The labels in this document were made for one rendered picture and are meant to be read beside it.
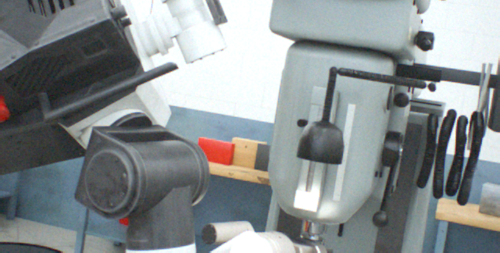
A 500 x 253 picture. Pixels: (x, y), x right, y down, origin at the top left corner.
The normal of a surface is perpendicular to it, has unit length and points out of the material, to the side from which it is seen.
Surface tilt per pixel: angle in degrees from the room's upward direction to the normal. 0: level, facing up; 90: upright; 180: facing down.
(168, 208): 79
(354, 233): 90
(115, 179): 92
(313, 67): 90
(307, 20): 90
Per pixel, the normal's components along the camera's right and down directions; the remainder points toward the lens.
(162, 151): 0.58, -0.73
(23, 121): -0.15, -0.36
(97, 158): -0.55, 0.00
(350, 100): -0.27, 0.00
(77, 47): 0.35, 0.83
